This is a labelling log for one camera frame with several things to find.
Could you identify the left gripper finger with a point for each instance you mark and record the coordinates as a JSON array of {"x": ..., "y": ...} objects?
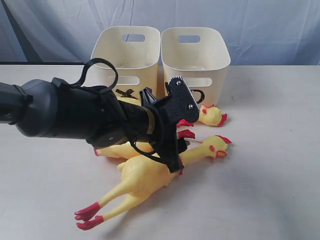
[
  {"x": 171, "y": 147},
  {"x": 179, "y": 104}
]

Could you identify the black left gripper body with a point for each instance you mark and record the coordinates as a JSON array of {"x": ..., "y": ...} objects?
[{"x": 148, "y": 130}]

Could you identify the whole rubber chicken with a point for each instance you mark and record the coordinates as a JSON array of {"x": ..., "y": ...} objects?
[
  {"x": 141, "y": 177},
  {"x": 209, "y": 115}
]

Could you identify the headless rubber chicken body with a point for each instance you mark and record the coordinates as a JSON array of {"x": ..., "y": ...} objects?
[{"x": 112, "y": 150}]

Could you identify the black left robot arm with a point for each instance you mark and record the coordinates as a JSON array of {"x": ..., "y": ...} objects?
[{"x": 56, "y": 109}]

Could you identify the cream bin marked O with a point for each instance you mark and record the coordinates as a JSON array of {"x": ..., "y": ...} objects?
[{"x": 200, "y": 56}]

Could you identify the cream bin marked X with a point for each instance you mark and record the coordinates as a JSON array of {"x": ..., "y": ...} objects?
[{"x": 134, "y": 51}]

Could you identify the blue-grey backdrop curtain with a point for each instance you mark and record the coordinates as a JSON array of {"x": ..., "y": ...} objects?
[{"x": 256, "y": 32}]

